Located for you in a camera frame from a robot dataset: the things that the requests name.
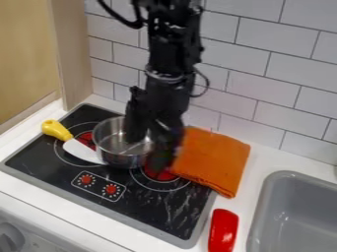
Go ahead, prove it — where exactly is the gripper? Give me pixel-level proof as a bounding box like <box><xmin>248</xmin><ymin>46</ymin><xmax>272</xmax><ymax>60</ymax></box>
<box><xmin>122</xmin><ymin>72</ymin><xmax>198</xmax><ymax>173</ymax></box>

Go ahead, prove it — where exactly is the silver pot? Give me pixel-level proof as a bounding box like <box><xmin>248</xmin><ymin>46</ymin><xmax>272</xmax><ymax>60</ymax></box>
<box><xmin>91</xmin><ymin>115</ymin><xmax>157</xmax><ymax>169</ymax></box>

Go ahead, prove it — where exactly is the orange cloth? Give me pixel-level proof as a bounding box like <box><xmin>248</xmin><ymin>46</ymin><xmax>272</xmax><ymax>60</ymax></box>
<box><xmin>168</xmin><ymin>126</ymin><xmax>253</xmax><ymax>200</ymax></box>

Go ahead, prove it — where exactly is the toy stove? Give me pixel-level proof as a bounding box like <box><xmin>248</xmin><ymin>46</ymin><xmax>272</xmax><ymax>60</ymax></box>
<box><xmin>0</xmin><ymin>102</ymin><xmax>219</xmax><ymax>250</ymax></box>

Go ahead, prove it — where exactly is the red toy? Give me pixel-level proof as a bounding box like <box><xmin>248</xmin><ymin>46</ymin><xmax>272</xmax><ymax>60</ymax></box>
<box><xmin>206</xmin><ymin>208</ymin><xmax>241</xmax><ymax>252</ymax></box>

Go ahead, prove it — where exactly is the toy sink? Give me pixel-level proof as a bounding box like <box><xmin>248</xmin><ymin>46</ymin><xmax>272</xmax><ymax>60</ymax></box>
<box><xmin>244</xmin><ymin>169</ymin><xmax>337</xmax><ymax>252</ymax></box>

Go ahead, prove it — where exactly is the yellow handled toy knife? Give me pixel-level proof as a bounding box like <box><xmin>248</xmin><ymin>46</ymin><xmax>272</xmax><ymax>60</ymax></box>
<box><xmin>40</xmin><ymin>119</ymin><xmax>108</xmax><ymax>165</ymax></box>

